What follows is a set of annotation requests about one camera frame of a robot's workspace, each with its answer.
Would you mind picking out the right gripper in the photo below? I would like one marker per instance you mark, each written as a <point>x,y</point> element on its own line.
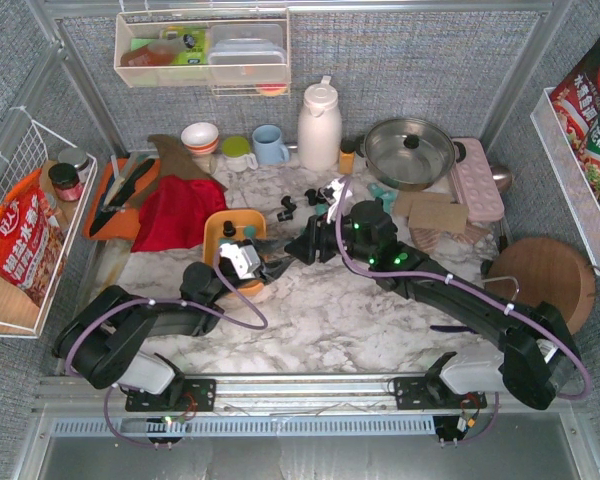
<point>311,240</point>

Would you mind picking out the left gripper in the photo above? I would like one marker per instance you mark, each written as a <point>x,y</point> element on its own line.
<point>262,265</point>

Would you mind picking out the teal coffee capsule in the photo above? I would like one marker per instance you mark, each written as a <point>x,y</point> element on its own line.
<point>250,232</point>
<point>375,190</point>
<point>388,199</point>
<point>321,209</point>

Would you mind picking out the orange storage basket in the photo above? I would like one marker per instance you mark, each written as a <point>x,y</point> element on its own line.
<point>213,230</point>

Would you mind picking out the cork mat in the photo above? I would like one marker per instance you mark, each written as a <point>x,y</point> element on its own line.
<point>450,218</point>
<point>406,200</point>

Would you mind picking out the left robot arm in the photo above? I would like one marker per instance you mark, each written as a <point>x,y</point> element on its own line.
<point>103,342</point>

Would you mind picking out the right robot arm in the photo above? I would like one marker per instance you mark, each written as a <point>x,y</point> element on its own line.
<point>539,353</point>

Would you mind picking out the red cloth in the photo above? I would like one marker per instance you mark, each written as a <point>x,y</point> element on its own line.
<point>174,216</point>

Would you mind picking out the green lidded cup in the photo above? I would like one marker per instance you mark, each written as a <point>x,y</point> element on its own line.
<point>237,154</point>

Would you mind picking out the orange spice bottle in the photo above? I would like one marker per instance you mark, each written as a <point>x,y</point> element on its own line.
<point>347,157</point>

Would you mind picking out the blue mug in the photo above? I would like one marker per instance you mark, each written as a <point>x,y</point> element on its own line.
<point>268,146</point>

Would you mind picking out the white thermos jug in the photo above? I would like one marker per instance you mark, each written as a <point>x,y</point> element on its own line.
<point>319,127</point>

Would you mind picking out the striped oven mitt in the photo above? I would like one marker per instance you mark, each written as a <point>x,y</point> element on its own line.
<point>427,240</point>

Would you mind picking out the brown felt cloth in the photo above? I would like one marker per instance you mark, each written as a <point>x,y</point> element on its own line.
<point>175,160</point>

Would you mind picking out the white orange striped bowl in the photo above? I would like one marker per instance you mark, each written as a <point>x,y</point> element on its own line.
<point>201,138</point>

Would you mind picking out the steel pot with lid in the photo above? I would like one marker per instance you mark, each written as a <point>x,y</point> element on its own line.
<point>409,154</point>

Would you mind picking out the orange cutting tray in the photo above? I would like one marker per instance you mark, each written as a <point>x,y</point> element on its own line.
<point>115,200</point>

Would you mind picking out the black kitchen knife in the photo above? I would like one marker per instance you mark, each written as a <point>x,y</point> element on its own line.
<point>125,192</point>

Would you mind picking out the pink egg tray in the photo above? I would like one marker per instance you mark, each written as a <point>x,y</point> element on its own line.
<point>473,182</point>

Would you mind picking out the metal board stand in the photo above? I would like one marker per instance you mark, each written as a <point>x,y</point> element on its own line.
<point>503,286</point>

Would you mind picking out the steel ladle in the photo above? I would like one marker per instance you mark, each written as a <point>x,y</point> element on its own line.
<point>502,177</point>

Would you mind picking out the dark lidded jar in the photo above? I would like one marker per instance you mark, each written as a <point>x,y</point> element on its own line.
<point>65,182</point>

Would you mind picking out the silver lidded jar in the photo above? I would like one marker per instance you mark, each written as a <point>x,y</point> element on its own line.
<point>76,157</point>

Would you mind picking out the round wooden cutting board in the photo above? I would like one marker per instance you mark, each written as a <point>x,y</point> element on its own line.
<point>549,271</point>

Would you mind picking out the red snack bag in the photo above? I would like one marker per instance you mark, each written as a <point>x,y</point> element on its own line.
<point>30,245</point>

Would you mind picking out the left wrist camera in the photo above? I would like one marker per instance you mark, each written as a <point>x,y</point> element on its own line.
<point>244,258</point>

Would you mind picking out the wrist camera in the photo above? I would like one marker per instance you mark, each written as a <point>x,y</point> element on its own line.
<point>244,258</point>
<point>338,193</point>

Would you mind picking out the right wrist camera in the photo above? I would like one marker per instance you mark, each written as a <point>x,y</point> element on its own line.
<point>338,193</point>

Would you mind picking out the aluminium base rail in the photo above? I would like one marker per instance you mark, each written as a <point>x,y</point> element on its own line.
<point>248,406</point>

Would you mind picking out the white handled knife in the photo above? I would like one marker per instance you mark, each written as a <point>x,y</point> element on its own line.
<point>119,180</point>

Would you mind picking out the left wire basket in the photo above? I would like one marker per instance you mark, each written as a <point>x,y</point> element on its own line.
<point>19,316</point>

